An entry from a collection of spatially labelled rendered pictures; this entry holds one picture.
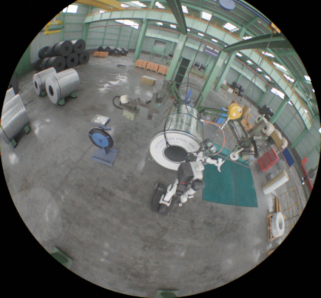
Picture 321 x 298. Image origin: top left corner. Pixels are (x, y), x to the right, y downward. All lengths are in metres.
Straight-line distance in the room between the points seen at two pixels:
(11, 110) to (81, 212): 3.71
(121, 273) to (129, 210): 1.47
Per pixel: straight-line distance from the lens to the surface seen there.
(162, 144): 2.19
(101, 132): 2.27
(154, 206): 2.38
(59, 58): 12.00
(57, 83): 5.08
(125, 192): 2.56
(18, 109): 4.61
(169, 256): 2.71
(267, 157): 6.35
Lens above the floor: 2.46
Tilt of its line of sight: 42 degrees down
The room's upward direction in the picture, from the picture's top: 22 degrees clockwise
